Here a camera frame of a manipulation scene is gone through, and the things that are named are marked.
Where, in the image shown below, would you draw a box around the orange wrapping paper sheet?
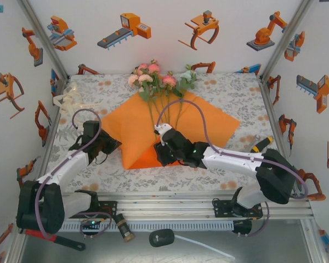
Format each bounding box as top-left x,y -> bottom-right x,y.
101,90 -> 241,170

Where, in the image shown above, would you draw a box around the cream printed ribbon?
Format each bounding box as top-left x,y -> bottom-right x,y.
52,82 -> 103,121

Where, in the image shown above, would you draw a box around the mint green artificial flower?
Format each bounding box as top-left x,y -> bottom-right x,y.
174,64 -> 198,131

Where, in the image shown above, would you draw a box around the pale pink artificial flower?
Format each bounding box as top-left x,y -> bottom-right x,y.
127,73 -> 158,132

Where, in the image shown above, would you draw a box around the pink twin-bloom artificial flower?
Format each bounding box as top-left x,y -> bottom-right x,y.
135,58 -> 168,124

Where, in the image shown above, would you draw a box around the floral printed table mat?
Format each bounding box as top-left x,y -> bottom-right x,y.
41,72 -> 290,192

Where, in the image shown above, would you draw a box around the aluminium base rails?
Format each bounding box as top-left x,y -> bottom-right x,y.
15,191 -> 315,222

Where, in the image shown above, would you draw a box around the black computer mouse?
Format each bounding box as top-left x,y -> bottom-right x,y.
149,228 -> 175,248

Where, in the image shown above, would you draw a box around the small circuit board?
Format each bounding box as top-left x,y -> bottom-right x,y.
80,219 -> 103,234

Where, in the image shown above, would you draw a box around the brown bottle with black cap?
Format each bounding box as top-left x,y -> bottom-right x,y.
114,213 -> 136,243

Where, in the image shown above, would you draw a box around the white plastic strip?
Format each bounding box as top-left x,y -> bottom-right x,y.
173,234 -> 236,260

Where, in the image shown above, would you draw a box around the red pipe wrench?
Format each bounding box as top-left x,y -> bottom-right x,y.
23,228 -> 86,251

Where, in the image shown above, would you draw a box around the aluminium side rail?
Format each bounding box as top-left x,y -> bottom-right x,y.
259,76 -> 300,197
30,76 -> 71,199

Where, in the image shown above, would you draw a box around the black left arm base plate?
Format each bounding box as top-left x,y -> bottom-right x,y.
67,201 -> 118,219

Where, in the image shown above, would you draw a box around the white slotted cable duct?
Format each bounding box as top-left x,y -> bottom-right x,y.
48,221 -> 234,232

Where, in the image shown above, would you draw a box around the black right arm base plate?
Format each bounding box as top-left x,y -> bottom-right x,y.
213,199 -> 264,220

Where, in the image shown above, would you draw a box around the black yellow handled screwdriver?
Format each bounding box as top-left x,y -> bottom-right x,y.
251,136 -> 275,154

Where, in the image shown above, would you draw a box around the aluminium frame post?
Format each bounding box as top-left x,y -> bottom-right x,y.
16,0 -> 71,83
259,0 -> 316,81

